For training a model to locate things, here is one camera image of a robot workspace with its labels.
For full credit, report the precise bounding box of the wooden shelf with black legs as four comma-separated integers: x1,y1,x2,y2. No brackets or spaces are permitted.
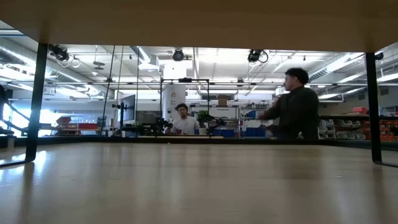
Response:
0,0,398,169

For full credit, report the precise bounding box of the black ceiling camera white cable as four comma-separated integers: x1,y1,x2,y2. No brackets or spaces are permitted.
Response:
48,44,81,68

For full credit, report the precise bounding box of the storage rack with red bins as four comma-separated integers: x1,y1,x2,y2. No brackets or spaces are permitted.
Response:
320,114,398,142

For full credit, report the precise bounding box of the black tubular rig frame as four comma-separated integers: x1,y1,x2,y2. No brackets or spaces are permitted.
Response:
159,77,210,139

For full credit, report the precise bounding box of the black monitor on stand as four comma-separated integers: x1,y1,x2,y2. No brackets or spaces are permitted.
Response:
111,94,137,128

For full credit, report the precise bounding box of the black bench equipment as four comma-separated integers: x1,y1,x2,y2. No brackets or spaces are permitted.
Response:
139,117,174,137

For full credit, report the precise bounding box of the white cylindrical column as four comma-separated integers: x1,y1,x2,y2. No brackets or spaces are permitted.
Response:
162,84,187,123

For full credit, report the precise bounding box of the person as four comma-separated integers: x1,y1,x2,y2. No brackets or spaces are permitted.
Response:
259,67,321,141
170,103,200,136

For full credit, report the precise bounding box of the black ceiling camera with cable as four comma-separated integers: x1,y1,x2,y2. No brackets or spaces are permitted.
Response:
247,49,269,64

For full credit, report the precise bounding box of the round black ceiling fixture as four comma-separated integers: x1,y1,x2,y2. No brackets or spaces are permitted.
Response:
172,48,185,62

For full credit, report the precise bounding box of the black aluminium table frame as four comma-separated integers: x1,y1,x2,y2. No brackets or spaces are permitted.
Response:
0,135,398,152

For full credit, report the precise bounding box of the thin dark upright pole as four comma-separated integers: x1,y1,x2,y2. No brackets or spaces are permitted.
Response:
101,45,116,136
113,45,124,128
135,45,140,138

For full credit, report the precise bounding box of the green potted plant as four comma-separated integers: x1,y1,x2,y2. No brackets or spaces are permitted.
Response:
197,110,216,136

